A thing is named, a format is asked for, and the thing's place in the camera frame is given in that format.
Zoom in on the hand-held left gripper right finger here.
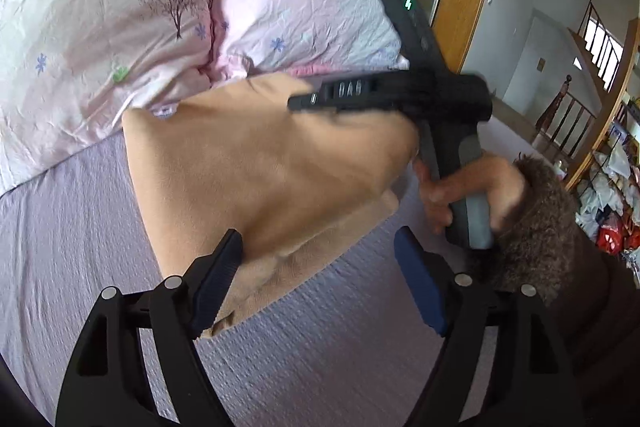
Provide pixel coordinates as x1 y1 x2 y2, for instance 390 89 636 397
394 227 586 427

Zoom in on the dark metal upper railing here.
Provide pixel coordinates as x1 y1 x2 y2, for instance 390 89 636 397
579 2 640 94

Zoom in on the pink tree-print pillow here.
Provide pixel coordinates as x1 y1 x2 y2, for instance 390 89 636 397
0 0 219 196

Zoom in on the person's right forearm brown sleeve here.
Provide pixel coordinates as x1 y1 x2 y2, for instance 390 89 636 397
467 154 640 413

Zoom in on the person's right hand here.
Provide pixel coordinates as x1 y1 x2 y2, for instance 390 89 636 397
412 154 529 238

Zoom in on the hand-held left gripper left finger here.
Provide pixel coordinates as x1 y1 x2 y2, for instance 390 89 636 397
55 229 244 427

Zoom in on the tan small garment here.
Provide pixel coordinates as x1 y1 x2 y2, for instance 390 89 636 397
121 72 422 341

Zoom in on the wooden stair railing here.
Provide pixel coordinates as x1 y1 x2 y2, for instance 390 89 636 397
531 76 603 164

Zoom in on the cluttered shelf of items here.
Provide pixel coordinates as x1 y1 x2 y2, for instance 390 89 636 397
574 96 640 270

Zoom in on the purple textured bed sheet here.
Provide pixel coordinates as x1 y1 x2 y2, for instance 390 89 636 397
0 114 538 427

